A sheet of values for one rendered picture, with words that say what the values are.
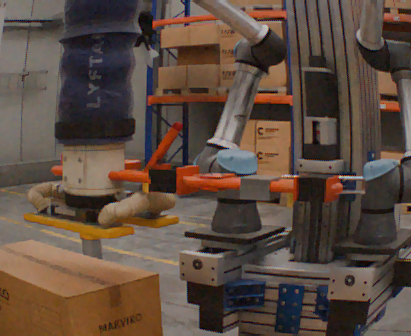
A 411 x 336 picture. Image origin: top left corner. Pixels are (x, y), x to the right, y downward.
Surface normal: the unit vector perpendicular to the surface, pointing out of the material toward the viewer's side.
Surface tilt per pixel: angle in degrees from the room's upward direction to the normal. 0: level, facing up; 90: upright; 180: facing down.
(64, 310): 90
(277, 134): 90
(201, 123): 90
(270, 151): 87
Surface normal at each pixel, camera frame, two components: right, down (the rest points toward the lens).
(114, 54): 0.56, -0.29
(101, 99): 0.35, -0.10
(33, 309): -0.54, 0.07
